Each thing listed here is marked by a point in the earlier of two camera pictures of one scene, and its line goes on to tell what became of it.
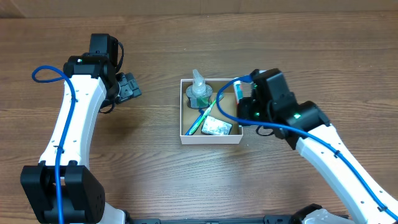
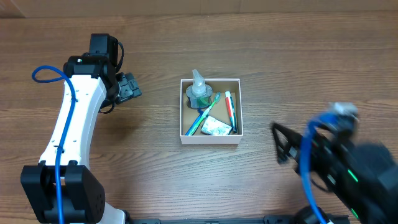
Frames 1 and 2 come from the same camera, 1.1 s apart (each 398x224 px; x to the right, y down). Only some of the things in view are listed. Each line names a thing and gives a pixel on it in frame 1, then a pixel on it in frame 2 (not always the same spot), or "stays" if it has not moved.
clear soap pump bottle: x=199 y=94 stays
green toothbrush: x=218 y=98 stays
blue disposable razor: x=201 y=112 stays
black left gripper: x=129 y=89 stays
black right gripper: x=245 y=111 → x=292 y=150
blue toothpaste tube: x=239 y=90 → x=231 y=112
